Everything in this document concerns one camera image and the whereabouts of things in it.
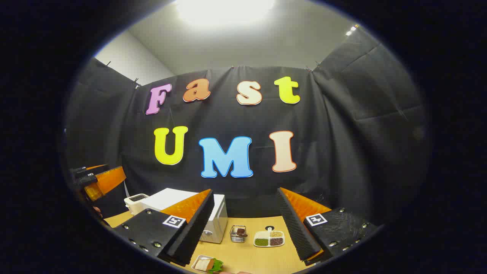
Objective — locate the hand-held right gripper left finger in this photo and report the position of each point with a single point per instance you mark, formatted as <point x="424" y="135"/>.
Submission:
<point x="190" y="228"/>

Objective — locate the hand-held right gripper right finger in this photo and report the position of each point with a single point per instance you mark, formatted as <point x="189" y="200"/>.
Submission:
<point x="295" y="228"/>

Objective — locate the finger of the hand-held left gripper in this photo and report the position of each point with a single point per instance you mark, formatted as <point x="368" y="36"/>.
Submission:
<point x="85" y="171"/>
<point x="108" y="180"/>

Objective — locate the white microwave oven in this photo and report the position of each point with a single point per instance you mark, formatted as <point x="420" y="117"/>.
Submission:
<point x="167" y="198"/>

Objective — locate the sandwich with green lettuce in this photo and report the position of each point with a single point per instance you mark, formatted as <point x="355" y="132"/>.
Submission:
<point x="215" y="265"/>

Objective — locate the white divided grain dish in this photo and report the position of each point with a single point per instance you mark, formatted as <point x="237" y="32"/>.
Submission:
<point x="268" y="239"/>

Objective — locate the white toaster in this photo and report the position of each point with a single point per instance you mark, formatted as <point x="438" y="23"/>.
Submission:
<point x="134" y="203"/>

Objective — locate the brown scoop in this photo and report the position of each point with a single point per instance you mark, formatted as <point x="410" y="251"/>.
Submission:
<point x="240" y="230"/>

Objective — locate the black backdrop cloth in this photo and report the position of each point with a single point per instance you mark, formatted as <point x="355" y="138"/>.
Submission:
<point x="327" y="125"/>

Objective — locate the small ceiling light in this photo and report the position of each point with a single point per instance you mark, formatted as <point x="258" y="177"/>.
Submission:
<point x="350" y="31"/>

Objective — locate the large ceiling light panel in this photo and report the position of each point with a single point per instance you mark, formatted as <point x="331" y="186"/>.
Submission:
<point x="224" y="9"/>

